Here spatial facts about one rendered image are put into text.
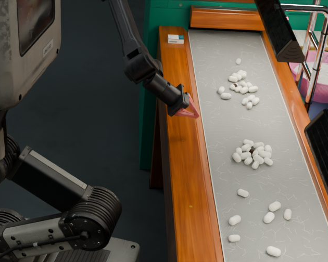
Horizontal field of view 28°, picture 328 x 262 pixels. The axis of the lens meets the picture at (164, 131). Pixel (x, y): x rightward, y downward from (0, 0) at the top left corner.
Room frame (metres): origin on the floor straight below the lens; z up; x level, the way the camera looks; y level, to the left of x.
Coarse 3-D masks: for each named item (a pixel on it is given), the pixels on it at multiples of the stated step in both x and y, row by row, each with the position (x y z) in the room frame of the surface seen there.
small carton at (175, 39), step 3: (168, 36) 2.27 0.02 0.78; (171, 36) 2.27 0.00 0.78; (174, 36) 2.27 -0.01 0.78; (177, 36) 2.28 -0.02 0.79; (180, 36) 2.28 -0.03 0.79; (183, 36) 2.28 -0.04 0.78; (168, 39) 2.25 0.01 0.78; (171, 39) 2.25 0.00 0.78; (174, 39) 2.25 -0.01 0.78; (177, 39) 2.26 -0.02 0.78; (180, 39) 2.26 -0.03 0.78; (183, 39) 2.26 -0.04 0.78; (168, 42) 2.25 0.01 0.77; (171, 42) 2.25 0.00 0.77; (174, 42) 2.25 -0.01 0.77; (177, 42) 2.26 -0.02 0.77; (180, 42) 2.26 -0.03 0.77; (183, 42) 2.26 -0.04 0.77
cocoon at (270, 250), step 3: (270, 246) 1.20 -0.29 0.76; (267, 249) 1.19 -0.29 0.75; (270, 249) 1.19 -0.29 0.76; (273, 249) 1.19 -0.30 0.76; (276, 249) 1.19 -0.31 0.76; (279, 249) 1.19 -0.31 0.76; (267, 252) 1.19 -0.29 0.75; (270, 252) 1.19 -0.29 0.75; (273, 252) 1.18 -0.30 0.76; (276, 252) 1.18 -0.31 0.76; (279, 252) 1.18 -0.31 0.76; (273, 255) 1.18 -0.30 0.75; (276, 255) 1.18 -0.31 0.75; (279, 255) 1.18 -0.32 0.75
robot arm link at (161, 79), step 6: (156, 72) 1.65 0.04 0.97; (150, 78) 1.63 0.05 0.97; (156, 78) 1.63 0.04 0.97; (162, 78) 1.64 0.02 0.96; (144, 84) 1.63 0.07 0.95; (150, 84) 1.62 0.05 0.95; (156, 84) 1.62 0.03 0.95; (162, 84) 1.63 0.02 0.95; (150, 90) 1.62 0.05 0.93; (156, 90) 1.62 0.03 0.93; (162, 90) 1.62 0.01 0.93
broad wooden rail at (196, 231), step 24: (168, 48) 2.21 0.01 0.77; (168, 72) 2.03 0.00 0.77; (192, 72) 2.07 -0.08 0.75; (192, 96) 1.88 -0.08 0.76; (168, 120) 1.72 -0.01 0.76; (192, 120) 1.73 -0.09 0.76; (168, 144) 1.60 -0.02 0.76; (192, 144) 1.60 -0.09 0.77; (168, 168) 1.52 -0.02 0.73; (192, 168) 1.48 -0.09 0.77; (168, 192) 1.46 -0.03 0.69; (192, 192) 1.38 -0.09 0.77; (168, 216) 1.39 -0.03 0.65; (192, 216) 1.28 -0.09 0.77; (216, 216) 1.31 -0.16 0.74; (168, 240) 1.33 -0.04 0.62; (192, 240) 1.19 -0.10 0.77; (216, 240) 1.21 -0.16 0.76
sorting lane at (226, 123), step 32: (192, 32) 2.42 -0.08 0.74; (224, 64) 2.17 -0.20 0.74; (256, 64) 2.19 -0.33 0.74; (256, 96) 1.96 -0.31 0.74; (224, 128) 1.74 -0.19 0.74; (256, 128) 1.76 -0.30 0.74; (288, 128) 1.77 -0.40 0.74; (224, 160) 1.57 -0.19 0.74; (288, 160) 1.60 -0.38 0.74; (224, 192) 1.42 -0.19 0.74; (256, 192) 1.43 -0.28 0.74; (288, 192) 1.44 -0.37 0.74; (224, 224) 1.29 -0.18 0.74; (256, 224) 1.30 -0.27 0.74; (288, 224) 1.31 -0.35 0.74; (320, 224) 1.32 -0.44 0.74; (224, 256) 1.17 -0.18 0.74; (256, 256) 1.18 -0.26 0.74; (288, 256) 1.19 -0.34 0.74; (320, 256) 1.20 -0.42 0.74
